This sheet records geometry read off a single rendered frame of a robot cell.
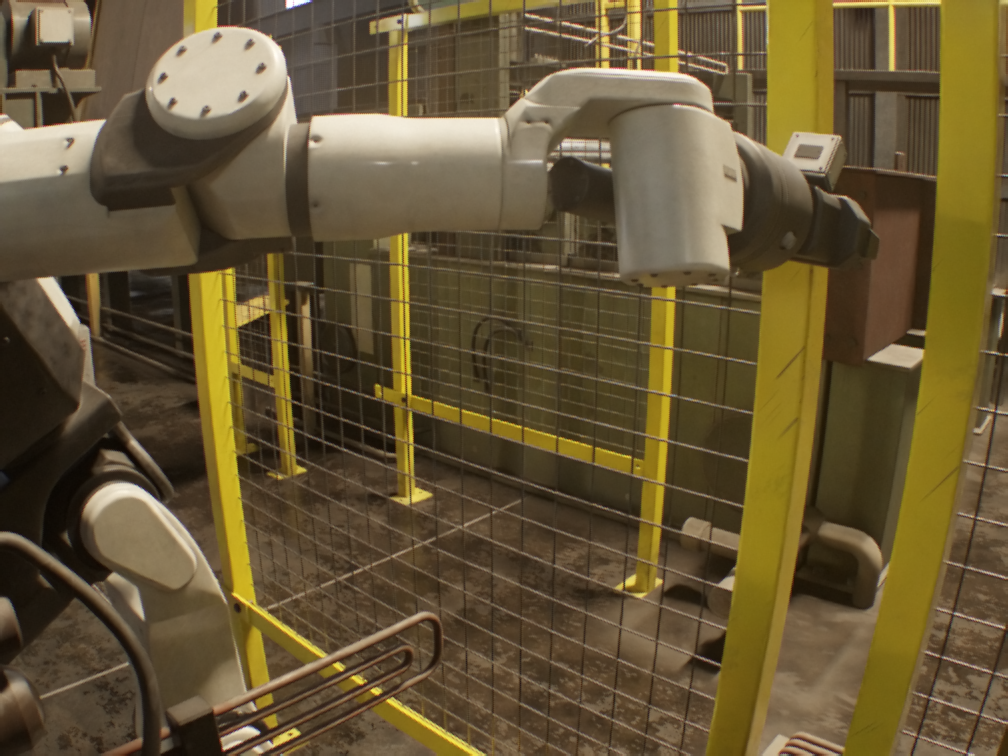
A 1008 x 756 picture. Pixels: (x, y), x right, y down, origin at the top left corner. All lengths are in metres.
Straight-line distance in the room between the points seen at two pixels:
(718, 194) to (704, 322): 2.30
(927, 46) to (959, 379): 11.26
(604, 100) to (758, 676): 0.63
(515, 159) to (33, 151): 0.27
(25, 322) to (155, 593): 0.32
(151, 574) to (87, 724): 1.38
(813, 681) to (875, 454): 0.76
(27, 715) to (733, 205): 0.46
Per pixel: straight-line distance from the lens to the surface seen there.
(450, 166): 0.43
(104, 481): 0.84
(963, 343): 0.70
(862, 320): 2.43
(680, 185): 0.46
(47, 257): 0.48
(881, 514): 2.67
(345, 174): 0.43
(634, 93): 0.47
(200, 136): 0.43
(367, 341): 3.98
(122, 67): 6.21
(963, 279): 0.70
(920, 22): 11.99
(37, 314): 0.73
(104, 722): 2.20
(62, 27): 5.06
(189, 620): 0.92
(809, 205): 0.57
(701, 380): 2.81
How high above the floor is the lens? 1.30
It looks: 15 degrees down
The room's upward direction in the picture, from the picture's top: straight up
